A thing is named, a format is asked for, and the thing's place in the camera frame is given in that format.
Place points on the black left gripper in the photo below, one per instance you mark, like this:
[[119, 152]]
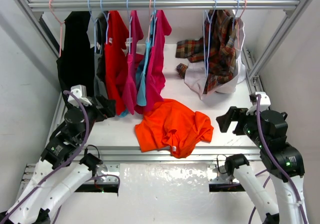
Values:
[[105, 106]]

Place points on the aluminium frame front rail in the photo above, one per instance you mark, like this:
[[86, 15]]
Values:
[[199, 154]]

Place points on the plaid flannel shirt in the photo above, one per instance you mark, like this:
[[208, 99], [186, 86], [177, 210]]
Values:
[[217, 53]]

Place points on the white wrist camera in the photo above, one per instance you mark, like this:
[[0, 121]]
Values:
[[80, 92], [264, 103]]

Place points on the orange t shirt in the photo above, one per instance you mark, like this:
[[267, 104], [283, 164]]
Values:
[[172, 124]]

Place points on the grey hanging garment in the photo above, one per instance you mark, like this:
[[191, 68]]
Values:
[[99, 37]]

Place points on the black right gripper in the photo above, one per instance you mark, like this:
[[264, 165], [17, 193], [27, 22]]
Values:
[[234, 115]]

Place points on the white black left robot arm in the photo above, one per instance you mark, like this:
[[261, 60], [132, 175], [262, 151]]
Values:
[[65, 165]]

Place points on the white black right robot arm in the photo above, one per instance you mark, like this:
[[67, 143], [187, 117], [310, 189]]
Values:
[[284, 163]]

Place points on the magenta hanging shirt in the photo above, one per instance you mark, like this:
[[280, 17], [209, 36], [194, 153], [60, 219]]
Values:
[[159, 28], [129, 94]]

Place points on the red hanging t shirt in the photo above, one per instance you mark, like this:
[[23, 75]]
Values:
[[115, 60]]

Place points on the white hanging garment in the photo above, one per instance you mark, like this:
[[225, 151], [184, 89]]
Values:
[[235, 73]]

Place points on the aluminium hanging rail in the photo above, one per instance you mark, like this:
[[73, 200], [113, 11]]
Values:
[[61, 6]]

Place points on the black hanging garment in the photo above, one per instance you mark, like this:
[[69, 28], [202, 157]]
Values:
[[76, 64]]

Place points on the magenta hanging shirt left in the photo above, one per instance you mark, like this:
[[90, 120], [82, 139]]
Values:
[[129, 94]]

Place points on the teal hanging garment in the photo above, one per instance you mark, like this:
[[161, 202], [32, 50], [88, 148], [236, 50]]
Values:
[[141, 66]]

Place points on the blue hanger right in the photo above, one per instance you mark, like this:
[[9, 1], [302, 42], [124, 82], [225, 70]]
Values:
[[235, 14]]

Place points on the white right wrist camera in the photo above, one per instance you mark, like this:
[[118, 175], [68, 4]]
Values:
[[264, 103]]

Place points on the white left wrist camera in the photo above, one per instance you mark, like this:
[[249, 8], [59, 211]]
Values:
[[80, 92]]

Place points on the magenta hanging shirt right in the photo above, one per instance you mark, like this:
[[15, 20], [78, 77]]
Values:
[[159, 28]]

